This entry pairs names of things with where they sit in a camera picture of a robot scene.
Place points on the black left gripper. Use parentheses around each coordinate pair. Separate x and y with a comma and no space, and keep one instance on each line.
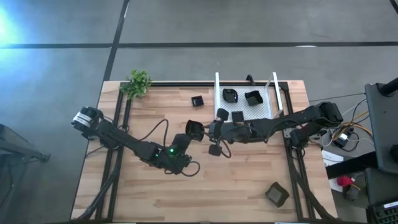
(182,140)

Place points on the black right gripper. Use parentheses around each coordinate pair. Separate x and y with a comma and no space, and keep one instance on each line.
(218,132)

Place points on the black rounded mini plate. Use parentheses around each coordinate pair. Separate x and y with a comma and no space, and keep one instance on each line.
(230,95)
(194,130)

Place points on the black small square mini plate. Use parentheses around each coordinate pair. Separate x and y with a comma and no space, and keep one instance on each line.
(237,115)
(197,101)

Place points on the black large square mini plate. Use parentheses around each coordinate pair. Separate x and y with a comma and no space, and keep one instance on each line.
(277,194)
(254,98)

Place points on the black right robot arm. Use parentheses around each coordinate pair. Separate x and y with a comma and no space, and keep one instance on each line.
(280,123)

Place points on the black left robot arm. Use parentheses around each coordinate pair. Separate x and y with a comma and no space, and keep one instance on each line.
(124,140)

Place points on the white perforated dish rack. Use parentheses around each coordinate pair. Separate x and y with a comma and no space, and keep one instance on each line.
(264,109)

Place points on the green plant in white pot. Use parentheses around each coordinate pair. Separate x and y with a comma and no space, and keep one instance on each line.
(136,84)

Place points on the white paper sheets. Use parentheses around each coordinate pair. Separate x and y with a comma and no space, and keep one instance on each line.
(331,157)

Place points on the white power adapter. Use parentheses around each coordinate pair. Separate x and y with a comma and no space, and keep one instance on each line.
(343,137)

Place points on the red object on floor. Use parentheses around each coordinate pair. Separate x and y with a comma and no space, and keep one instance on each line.
(344,181)

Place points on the dark grey floor stand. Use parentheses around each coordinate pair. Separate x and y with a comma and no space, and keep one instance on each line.
(18,149)

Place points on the dark grey side desk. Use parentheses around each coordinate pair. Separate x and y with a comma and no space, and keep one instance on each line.
(384,130)

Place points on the black aluminium table frame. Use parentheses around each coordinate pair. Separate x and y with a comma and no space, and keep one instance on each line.
(174,84)

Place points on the small black bracket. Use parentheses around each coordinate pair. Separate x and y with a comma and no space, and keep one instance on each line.
(249,79)

